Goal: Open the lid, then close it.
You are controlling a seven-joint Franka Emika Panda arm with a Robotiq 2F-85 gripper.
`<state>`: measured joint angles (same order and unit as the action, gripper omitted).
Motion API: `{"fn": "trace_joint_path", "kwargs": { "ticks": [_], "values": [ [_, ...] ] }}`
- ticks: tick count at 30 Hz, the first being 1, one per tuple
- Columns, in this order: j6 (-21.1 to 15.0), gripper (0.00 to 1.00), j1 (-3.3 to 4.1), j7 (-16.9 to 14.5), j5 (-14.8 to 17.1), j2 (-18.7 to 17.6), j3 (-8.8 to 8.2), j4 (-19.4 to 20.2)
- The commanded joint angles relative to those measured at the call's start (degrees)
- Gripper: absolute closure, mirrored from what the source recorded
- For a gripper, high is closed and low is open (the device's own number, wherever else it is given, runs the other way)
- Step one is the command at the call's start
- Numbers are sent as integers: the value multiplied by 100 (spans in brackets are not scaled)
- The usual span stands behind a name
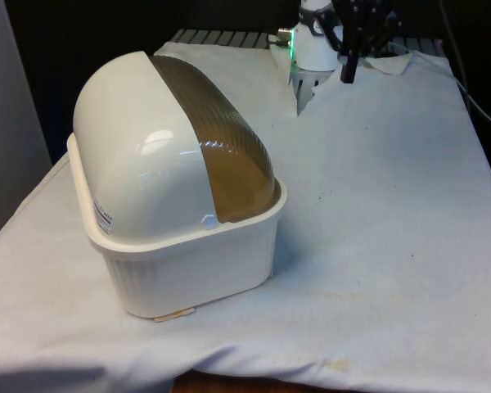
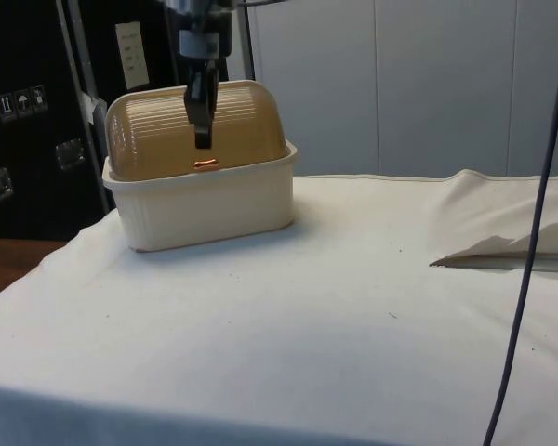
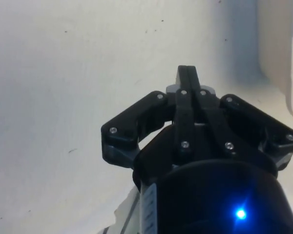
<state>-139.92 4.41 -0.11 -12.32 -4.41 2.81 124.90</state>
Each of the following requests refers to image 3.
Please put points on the cream box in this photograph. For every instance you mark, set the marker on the cream box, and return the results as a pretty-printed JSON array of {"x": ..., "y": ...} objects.
[{"x": 276, "y": 48}]

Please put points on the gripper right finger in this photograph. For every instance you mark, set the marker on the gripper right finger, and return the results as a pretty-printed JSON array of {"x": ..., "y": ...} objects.
[{"x": 246, "y": 114}]

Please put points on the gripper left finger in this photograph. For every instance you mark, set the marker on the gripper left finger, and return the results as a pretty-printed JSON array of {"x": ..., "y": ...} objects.
[{"x": 184, "y": 114}]

